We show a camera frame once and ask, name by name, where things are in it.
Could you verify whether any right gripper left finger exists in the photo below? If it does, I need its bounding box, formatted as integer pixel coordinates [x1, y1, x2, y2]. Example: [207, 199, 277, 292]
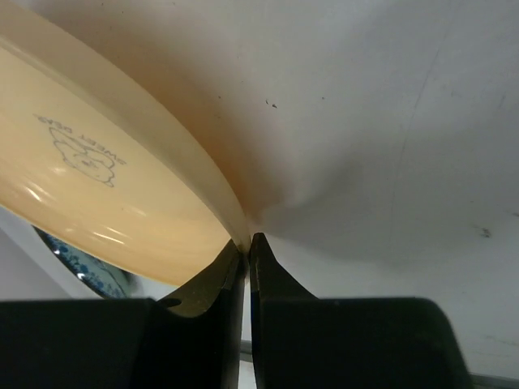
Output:
[1, 243, 245, 388]

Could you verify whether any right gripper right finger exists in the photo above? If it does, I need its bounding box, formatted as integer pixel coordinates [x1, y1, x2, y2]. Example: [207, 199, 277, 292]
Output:
[250, 233, 469, 388]

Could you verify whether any small blue patterned plate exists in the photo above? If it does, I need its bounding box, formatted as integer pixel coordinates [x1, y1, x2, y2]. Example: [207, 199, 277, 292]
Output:
[33, 227, 132, 299]

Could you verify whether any beige bear plate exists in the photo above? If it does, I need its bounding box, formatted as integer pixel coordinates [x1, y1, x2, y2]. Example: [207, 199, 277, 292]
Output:
[1, 1, 251, 285]

